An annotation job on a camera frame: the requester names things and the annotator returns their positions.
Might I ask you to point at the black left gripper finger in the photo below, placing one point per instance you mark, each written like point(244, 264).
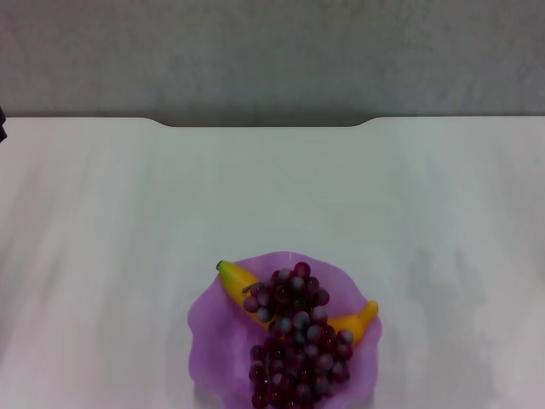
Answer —
point(2, 125)

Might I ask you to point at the yellow banana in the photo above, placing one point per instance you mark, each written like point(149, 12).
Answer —
point(236, 281)

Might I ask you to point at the dark red grape bunch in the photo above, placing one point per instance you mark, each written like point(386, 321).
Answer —
point(298, 341)

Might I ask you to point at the purple wavy plastic plate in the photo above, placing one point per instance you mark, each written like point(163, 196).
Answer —
point(213, 341)

